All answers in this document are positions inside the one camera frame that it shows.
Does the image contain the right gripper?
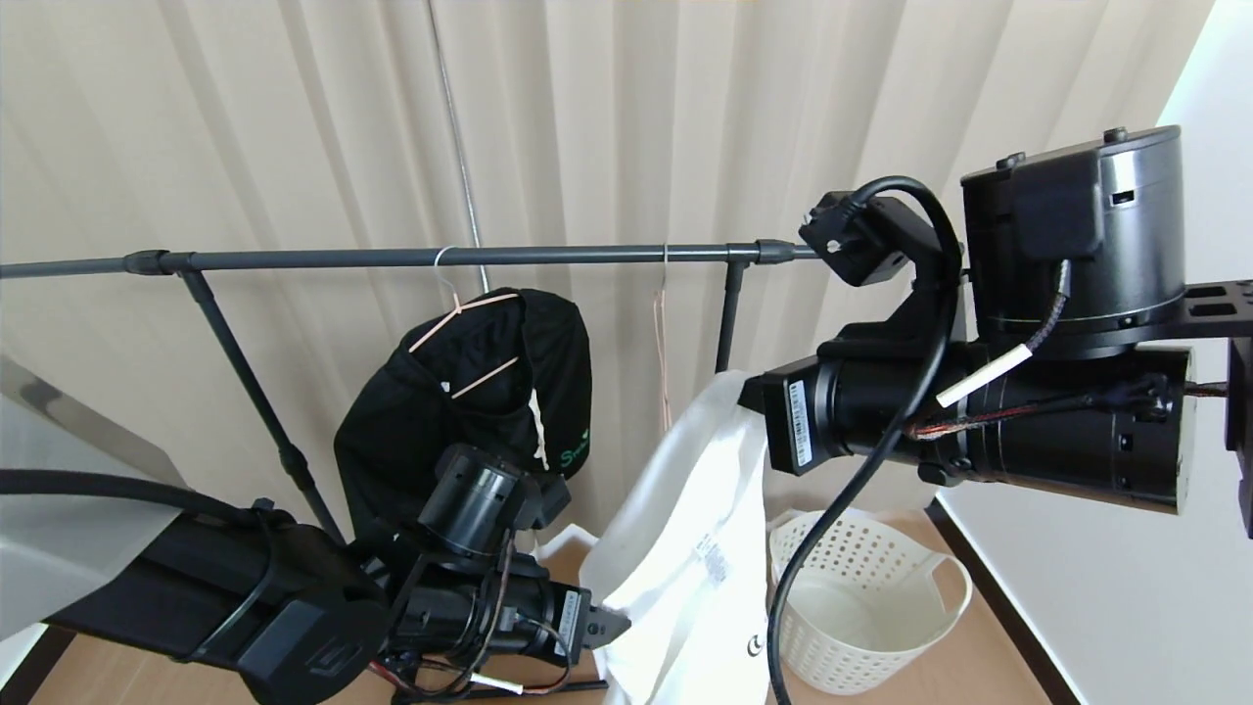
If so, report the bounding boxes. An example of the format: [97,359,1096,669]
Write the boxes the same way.
[739,338,1197,515]

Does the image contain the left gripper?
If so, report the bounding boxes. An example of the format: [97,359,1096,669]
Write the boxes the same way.
[392,571,604,661]

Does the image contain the black shorts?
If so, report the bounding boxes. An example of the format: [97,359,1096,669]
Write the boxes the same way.
[333,287,594,549]

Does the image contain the white garment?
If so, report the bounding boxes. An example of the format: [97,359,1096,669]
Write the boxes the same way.
[534,370,774,705]

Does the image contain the pink clothes hanger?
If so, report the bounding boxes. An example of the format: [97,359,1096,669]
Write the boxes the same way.
[652,245,675,432]
[409,247,522,400]

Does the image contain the white laundry basket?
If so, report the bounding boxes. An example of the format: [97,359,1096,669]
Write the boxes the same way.
[768,509,974,696]

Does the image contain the black clothes rack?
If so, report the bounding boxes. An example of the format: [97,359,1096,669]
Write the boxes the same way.
[0,240,823,705]

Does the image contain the beige curtain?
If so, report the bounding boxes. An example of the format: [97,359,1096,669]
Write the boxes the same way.
[0,0,1215,549]

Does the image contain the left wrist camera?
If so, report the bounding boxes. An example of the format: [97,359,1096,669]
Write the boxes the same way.
[519,473,575,535]

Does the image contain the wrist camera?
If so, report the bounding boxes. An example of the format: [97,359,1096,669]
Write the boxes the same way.
[519,473,575,535]
[798,191,970,344]

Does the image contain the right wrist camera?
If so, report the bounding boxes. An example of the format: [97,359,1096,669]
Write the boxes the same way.
[798,191,970,344]

